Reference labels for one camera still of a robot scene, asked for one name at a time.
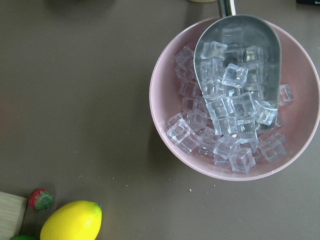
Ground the pink bowl with ice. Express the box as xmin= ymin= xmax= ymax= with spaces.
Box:
xmin=149 ymin=18 xmax=320 ymax=181

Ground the metal ice scoop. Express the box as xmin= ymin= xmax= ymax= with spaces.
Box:
xmin=193 ymin=0 xmax=282 ymax=135

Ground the yellow lemon upper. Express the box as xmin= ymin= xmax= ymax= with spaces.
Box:
xmin=40 ymin=200 xmax=102 ymax=240

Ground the red strawberry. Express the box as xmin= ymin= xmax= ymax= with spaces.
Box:
xmin=28 ymin=188 xmax=54 ymax=210

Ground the wooden cutting board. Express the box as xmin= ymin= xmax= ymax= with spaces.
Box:
xmin=0 ymin=191 xmax=28 ymax=240

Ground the green lime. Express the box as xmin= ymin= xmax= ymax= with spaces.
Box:
xmin=10 ymin=235 xmax=38 ymax=240

